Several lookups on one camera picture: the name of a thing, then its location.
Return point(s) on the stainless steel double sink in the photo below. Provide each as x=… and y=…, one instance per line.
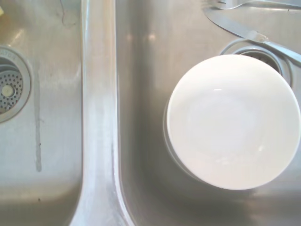
x=98, y=117

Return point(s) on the white ceramic bowl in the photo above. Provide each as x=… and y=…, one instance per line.
x=231, y=122

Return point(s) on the silver table knife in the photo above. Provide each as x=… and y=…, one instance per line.
x=225, y=22

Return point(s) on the metal sink drain opening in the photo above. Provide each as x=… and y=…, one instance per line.
x=268, y=61

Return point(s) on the silver fork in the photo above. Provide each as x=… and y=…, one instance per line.
x=235, y=4

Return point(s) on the perforated metal drain strainer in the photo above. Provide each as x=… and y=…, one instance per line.
x=9, y=89

